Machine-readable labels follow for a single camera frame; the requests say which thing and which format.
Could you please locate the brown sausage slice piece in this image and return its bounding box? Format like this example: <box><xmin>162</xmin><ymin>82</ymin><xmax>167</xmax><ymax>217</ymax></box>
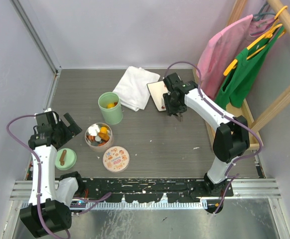
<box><xmin>88</xmin><ymin>135</ymin><xmax>95</xmax><ymax>141</ymax></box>

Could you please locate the round silver tin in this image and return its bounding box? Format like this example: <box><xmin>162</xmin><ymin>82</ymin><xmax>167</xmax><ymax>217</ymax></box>
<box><xmin>84</xmin><ymin>122</ymin><xmax>114</xmax><ymax>152</ymax></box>

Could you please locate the yellow corn cob piece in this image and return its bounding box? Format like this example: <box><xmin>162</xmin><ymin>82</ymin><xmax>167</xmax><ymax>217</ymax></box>
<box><xmin>100</xmin><ymin>126</ymin><xmax>108</xmax><ymax>134</ymax></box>

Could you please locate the orange crinkled food piece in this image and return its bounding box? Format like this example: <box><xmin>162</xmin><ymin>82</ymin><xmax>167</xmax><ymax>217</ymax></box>
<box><xmin>98</xmin><ymin>132</ymin><xmax>110</xmax><ymax>141</ymax></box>

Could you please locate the tall green canister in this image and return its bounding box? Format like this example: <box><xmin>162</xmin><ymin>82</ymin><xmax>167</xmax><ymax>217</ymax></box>
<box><xmin>98</xmin><ymin>92</ymin><xmax>123</xmax><ymax>124</ymax></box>

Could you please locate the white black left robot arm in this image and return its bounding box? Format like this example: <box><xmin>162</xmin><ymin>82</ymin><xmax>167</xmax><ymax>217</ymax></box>
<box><xmin>20</xmin><ymin>109</ymin><xmax>85</xmax><ymax>238</ymax></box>

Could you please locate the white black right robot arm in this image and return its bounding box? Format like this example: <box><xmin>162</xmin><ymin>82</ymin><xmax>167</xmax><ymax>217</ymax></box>
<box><xmin>163</xmin><ymin>73</ymin><xmax>250</xmax><ymax>196</ymax></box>

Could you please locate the white square plate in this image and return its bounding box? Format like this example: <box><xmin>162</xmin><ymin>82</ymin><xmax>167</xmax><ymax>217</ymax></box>
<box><xmin>147</xmin><ymin>81</ymin><xmax>168</xmax><ymax>112</ymax></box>

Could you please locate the green canister lid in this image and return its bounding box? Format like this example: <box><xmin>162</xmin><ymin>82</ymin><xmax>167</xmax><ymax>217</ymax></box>
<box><xmin>55</xmin><ymin>148</ymin><xmax>77</xmax><ymax>170</ymax></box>

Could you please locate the white folded cloth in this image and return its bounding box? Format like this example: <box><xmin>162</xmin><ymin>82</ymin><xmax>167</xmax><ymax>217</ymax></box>
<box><xmin>113</xmin><ymin>66</ymin><xmax>160</xmax><ymax>112</ymax></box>

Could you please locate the round bakery tin lid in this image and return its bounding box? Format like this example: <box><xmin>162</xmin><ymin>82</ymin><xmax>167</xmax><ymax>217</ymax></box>
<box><xmin>102</xmin><ymin>146</ymin><xmax>130</xmax><ymax>173</ymax></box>

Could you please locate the green shirt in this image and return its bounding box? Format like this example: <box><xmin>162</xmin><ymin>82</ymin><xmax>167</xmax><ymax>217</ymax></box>
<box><xmin>214</xmin><ymin>25</ymin><xmax>285</xmax><ymax>110</ymax></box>

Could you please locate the yellow hanger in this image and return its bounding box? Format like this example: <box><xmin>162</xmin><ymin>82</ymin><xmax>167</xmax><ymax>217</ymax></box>
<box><xmin>223</xmin><ymin>5</ymin><xmax>288</xmax><ymax>76</ymax></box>

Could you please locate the wooden clothes rack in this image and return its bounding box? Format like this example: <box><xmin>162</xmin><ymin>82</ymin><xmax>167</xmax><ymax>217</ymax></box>
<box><xmin>197</xmin><ymin>0</ymin><xmax>290</xmax><ymax>156</ymax></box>

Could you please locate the grey hanger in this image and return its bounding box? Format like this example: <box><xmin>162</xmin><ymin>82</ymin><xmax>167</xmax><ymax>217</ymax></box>
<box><xmin>250</xmin><ymin>2</ymin><xmax>275</xmax><ymax>36</ymax></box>

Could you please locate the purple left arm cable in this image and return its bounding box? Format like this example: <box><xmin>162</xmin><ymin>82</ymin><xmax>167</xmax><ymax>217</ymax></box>
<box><xmin>5</xmin><ymin>114</ymin><xmax>112</xmax><ymax>239</ymax></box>

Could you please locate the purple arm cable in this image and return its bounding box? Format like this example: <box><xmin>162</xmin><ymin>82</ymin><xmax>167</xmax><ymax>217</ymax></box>
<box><xmin>165</xmin><ymin>61</ymin><xmax>264</xmax><ymax>215</ymax></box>
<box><xmin>5</xmin><ymin>114</ymin><xmax>112</xmax><ymax>239</ymax></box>

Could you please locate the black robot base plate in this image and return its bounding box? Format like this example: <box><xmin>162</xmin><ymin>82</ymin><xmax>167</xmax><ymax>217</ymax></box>
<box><xmin>74</xmin><ymin>178</ymin><xmax>234</xmax><ymax>203</ymax></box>

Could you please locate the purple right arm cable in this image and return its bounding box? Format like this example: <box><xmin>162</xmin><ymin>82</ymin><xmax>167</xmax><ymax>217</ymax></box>
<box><xmin>165</xmin><ymin>61</ymin><xmax>264</xmax><ymax>215</ymax></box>

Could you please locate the aluminium rail frame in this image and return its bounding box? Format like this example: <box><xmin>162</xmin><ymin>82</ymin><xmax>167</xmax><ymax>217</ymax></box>
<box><xmin>9</xmin><ymin>178</ymin><xmax>283</xmax><ymax>210</ymax></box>

